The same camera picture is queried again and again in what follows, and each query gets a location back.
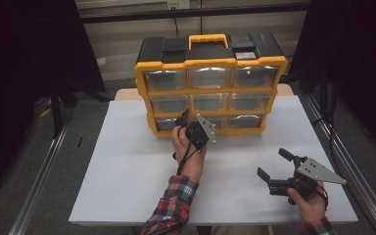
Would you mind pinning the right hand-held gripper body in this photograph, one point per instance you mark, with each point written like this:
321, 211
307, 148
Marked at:
313, 171

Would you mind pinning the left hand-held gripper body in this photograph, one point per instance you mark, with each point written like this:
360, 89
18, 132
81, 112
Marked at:
199, 133

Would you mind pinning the yellow black drawer organizer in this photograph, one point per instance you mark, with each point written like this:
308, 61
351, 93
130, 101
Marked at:
209, 62

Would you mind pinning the person's left hand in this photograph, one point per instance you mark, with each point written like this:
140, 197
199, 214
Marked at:
191, 163

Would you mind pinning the person's right hand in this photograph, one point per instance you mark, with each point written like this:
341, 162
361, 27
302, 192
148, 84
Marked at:
311, 209

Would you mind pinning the grid of clear drawers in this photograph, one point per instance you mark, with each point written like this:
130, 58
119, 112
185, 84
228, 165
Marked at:
209, 78

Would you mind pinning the black horizontal bar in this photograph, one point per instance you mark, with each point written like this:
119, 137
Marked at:
189, 13

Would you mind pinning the black curtain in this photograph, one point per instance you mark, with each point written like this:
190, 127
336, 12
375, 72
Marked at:
355, 65
19, 65

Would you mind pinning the yellow floor object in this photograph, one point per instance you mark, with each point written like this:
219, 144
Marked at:
45, 111

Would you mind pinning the metal floor rail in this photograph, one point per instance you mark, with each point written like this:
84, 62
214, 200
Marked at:
39, 182
355, 182

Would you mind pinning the white wall label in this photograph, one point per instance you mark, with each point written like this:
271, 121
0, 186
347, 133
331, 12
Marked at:
101, 61

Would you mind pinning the white wall outlet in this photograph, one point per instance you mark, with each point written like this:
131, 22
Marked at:
178, 4

